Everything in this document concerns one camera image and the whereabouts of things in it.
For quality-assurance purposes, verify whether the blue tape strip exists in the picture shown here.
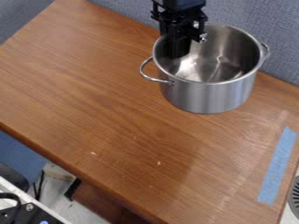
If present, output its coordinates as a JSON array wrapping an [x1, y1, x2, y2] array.
[[256, 127, 299, 206]]

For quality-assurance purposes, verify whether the dark fan grille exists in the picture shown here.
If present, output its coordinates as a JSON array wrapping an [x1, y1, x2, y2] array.
[[288, 176, 299, 220]]

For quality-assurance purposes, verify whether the black device bottom left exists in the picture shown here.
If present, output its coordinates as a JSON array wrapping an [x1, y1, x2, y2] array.
[[0, 192, 64, 224]]

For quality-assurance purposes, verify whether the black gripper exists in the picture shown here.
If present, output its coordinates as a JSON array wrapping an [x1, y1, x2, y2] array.
[[150, 0, 208, 59]]

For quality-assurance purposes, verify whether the stainless steel pot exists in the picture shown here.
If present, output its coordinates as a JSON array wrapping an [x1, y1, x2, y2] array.
[[140, 24, 269, 114]]

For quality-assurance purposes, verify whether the black round chair base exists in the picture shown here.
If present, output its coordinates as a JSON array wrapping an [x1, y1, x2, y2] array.
[[0, 163, 29, 192]]

